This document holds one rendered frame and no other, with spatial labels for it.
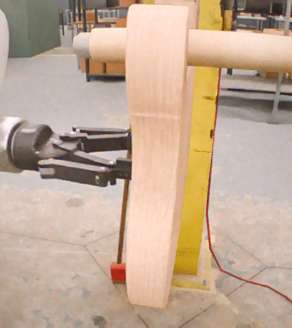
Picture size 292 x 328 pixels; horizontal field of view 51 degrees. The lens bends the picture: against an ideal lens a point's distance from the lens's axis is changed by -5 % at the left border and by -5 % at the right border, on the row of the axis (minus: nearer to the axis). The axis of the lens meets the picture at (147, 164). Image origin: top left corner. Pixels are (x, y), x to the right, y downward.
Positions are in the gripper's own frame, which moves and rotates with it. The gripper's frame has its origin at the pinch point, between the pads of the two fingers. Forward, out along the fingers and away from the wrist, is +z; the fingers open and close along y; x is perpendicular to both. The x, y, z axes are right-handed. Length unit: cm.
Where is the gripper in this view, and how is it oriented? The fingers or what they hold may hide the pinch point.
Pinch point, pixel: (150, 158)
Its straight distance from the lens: 46.5
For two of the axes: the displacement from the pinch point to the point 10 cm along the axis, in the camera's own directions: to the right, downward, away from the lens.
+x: 0.1, -8.7, -4.9
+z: 9.8, 1.0, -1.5
